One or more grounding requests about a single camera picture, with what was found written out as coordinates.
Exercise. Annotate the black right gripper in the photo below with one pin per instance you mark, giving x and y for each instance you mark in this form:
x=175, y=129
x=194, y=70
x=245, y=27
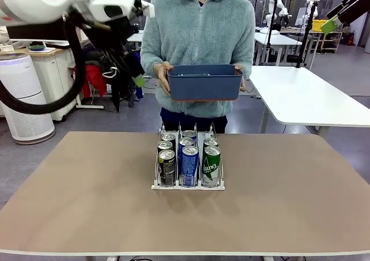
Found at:
x=358, y=3

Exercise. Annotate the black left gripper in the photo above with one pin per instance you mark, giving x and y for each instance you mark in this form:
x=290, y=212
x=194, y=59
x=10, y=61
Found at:
x=117, y=36

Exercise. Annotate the blue plastic bin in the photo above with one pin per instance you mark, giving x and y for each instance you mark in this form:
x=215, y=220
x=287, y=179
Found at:
x=205, y=84

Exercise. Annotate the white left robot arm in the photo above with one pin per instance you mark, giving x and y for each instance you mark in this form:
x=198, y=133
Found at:
x=43, y=0

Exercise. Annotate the person's left forearm fleece sleeve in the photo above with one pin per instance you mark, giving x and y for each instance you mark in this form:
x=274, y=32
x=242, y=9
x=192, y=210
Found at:
x=249, y=64

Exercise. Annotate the person's right forearm fleece sleeve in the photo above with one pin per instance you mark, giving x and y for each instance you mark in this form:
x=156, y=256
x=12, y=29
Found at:
x=148, y=65

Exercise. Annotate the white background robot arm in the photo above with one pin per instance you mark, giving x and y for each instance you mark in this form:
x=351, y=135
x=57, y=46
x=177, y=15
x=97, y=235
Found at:
x=310, y=9
x=274, y=9

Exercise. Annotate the person's right hand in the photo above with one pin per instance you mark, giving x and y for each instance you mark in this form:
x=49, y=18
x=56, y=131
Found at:
x=162, y=75

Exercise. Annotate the person's left hand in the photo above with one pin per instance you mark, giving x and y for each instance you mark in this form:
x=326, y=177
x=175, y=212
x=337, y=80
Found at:
x=241, y=80

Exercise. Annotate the yellow plastic crate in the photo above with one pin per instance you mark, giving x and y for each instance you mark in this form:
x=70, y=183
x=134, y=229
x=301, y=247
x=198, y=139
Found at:
x=318, y=25

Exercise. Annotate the blue jacket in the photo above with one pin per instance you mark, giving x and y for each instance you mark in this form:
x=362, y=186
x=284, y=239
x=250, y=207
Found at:
x=139, y=93

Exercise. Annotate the wooden shelf rack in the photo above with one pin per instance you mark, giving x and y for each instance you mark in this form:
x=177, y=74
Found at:
x=332, y=41

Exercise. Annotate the black jacket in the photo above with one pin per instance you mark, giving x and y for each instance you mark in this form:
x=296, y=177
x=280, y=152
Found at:
x=124, y=93

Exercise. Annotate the red fire extinguisher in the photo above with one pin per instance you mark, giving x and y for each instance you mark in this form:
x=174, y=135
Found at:
x=349, y=38

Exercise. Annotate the black tripod stand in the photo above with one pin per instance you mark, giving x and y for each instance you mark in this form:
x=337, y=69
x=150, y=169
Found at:
x=306, y=35

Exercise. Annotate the red jacket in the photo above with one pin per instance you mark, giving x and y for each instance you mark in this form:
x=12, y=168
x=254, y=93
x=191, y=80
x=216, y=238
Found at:
x=94, y=78

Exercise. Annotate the white background desk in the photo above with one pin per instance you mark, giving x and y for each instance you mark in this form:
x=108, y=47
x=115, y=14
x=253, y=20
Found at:
x=283, y=41

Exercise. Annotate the small white side table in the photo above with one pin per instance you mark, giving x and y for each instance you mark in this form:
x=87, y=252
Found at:
x=86, y=107

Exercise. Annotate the thin black stand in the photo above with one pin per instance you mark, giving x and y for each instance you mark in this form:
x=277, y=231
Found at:
x=269, y=32

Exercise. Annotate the large white table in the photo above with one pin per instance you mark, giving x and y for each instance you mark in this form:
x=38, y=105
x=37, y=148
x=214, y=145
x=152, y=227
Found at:
x=303, y=99

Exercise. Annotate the person in light blue fleece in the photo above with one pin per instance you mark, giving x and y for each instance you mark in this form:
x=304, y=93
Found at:
x=199, y=26

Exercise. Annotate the white cabinet with wooden top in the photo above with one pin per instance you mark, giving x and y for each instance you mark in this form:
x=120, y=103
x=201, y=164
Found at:
x=55, y=70

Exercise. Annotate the green soda can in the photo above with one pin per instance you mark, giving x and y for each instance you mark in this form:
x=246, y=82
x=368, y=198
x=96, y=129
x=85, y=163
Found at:
x=211, y=168
x=211, y=141

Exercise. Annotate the blue dish with green content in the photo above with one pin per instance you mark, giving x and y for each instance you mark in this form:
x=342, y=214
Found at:
x=37, y=47

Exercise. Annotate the black monitor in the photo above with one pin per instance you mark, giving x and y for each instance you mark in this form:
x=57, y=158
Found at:
x=34, y=32

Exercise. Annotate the white cylindrical air purifier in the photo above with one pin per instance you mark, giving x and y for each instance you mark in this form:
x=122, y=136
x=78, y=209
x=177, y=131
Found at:
x=26, y=122

